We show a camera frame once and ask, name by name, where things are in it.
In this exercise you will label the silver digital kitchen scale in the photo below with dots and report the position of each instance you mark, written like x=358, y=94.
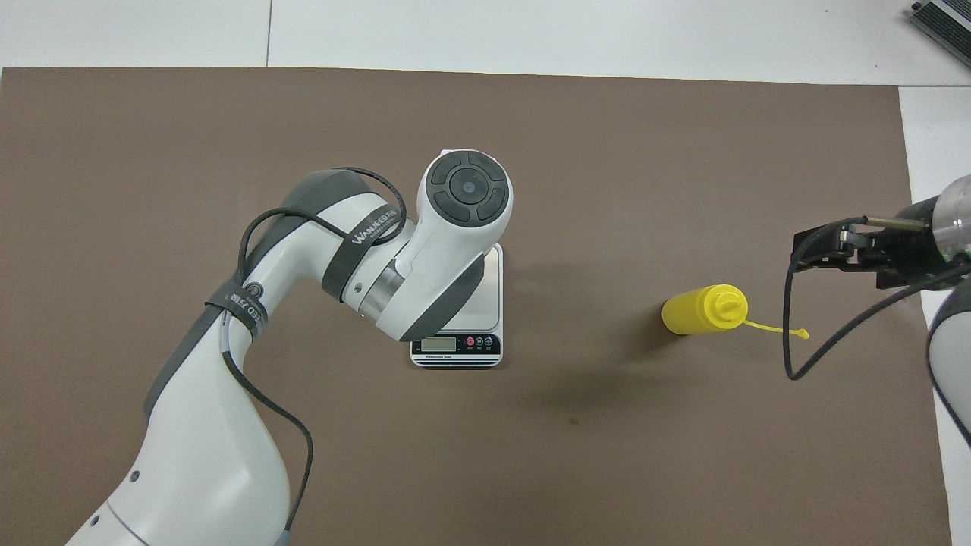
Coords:
x=455, y=345

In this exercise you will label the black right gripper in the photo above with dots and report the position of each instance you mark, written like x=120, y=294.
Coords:
x=906, y=258

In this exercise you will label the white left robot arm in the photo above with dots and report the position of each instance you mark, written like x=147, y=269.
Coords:
x=205, y=455

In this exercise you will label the yellow squeeze seasoning bottle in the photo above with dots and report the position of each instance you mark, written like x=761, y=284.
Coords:
x=694, y=311

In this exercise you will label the grey ribbed metal device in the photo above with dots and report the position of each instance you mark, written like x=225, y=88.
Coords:
x=944, y=23

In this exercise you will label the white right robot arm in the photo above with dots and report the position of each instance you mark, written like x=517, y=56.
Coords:
x=956, y=356

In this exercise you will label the brown paper table mat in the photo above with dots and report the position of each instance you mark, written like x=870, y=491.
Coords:
x=607, y=189

